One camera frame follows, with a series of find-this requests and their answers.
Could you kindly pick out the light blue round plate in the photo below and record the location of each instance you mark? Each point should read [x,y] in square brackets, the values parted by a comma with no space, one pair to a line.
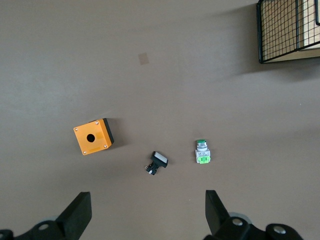
[317,12]

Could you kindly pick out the green push button switch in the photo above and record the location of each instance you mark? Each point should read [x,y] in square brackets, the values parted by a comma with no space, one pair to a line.
[202,152]

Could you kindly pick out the wooden tray with mesh sides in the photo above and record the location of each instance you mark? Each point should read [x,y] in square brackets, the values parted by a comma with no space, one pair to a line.
[311,37]

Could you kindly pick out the brown tape patch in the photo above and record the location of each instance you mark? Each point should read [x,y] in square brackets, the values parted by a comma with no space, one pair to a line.
[143,58]

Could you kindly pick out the orange button enclosure box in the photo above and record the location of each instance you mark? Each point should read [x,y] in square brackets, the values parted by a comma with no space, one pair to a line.
[92,137]

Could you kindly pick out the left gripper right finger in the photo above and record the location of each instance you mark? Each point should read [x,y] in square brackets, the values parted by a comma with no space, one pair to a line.
[220,220]

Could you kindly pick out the black rectangular white-faced button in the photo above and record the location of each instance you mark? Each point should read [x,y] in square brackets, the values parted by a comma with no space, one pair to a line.
[158,160]

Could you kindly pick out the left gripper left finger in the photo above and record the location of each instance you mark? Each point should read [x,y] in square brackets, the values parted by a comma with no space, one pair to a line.
[72,220]

